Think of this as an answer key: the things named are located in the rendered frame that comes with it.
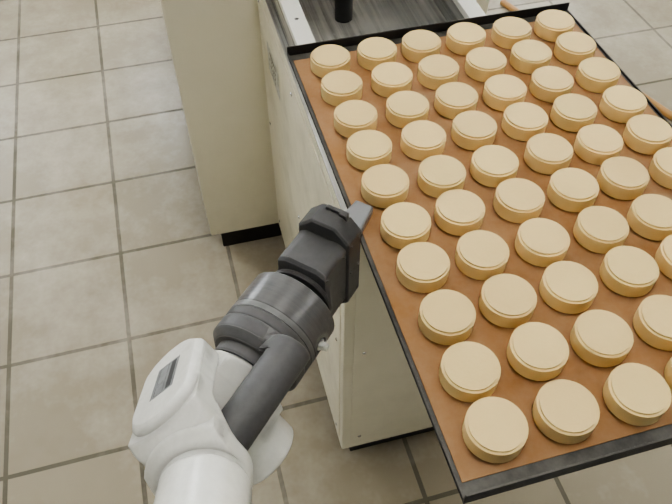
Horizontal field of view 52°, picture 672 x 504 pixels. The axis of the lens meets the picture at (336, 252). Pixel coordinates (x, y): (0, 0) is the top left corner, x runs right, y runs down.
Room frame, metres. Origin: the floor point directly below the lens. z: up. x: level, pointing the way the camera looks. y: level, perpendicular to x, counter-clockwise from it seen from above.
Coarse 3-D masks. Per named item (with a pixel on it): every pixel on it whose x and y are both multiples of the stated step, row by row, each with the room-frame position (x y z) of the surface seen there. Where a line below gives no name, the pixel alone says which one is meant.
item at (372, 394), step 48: (336, 0) 1.10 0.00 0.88; (384, 0) 1.17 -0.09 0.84; (432, 0) 1.17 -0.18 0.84; (288, 96) 0.98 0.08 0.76; (288, 144) 1.02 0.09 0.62; (288, 192) 1.06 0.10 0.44; (336, 192) 0.67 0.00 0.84; (288, 240) 1.12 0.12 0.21; (336, 336) 0.66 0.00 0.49; (384, 336) 0.64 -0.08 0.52; (336, 384) 0.66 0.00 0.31; (384, 384) 0.64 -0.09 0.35; (384, 432) 0.64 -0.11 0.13
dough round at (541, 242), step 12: (528, 228) 0.44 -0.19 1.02; (540, 228) 0.44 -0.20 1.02; (552, 228) 0.44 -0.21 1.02; (564, 228) 0.45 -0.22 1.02; (516, 240) 0.44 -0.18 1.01; (528, 240) 0.43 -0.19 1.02; (540, 240) 0.43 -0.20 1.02; (552, 240) 0.43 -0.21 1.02; (564, 240) 0.43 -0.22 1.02; (528, 252) 0.42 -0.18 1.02; (540, 252) 0.41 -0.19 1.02; (552, 252) 0.41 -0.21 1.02; (564, 252) 0.42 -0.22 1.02; (540, 264) 0.41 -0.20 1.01
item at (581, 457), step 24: (432, 24) 0.81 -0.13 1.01; (480, 24) 0.83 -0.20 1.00; (576, 24) 0.83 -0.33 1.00; (288, 48) 0.76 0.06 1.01; (312, 48) 0.77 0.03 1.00; (600, 48) 0.78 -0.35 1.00; (624, 72) 0.72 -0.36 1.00; (408, 360) 0.31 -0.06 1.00; (648, 432) 0.24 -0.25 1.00; (576, 456) 0.22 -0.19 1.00; (600, 456) 0.22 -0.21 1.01; (624, 456) 0.22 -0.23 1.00; (456, 480) 0.20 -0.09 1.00; (480, 480) 0.20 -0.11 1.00; (504, 480) 0.20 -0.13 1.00; (528, 480) 0.20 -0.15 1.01
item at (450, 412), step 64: (320, 128) 0.62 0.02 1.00; (384, 128) 0.62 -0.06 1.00; (448, 128) 0.62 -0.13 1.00; (384, 256) 0.43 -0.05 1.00; (448, 256) 0.43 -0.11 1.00; (512, 256) 0.43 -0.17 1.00; (576, 256) 0.43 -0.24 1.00; (512, 384) 0.29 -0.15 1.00; (448, 448) 0.23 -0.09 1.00; (576, 448) 0.23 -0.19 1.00
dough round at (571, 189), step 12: (564, 168) 0.53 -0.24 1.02; (576, 168) 0.53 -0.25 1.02; (552, 180) 0.51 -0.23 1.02; (564, 180) 0.51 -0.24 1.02; (576, 180) 0.51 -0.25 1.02; (588, 180) 0.51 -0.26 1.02; (552, 192) 0.50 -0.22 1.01; (564, 192) 0.49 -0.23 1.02; (576, 192) 0.49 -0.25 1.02; (588, 192) 0.49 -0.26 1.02; (564, 204) 0.49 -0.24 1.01; (576, 204) 0.48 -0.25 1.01; (588, 204) 0.49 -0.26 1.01
